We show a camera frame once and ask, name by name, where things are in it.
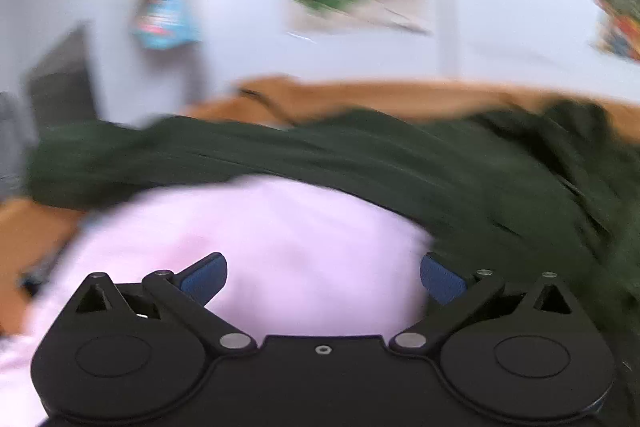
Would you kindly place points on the pink bed sheet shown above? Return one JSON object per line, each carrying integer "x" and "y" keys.
{"x": 302, "y": 260}

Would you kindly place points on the wooden bed frame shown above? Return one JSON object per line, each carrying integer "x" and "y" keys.
{"x": 29, "y": 231}

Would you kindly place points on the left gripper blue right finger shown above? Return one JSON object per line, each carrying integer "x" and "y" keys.
{"x": 446, "y": 279}

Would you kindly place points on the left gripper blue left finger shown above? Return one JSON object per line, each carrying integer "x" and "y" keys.
{"x": 201, "y": 282}

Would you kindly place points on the dark green corduroy shirt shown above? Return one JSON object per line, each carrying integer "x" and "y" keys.
{"x": 507, "y": 189}

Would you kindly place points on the dark wall panel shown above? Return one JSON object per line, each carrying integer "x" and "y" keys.
{"x": 59, "y": 87}

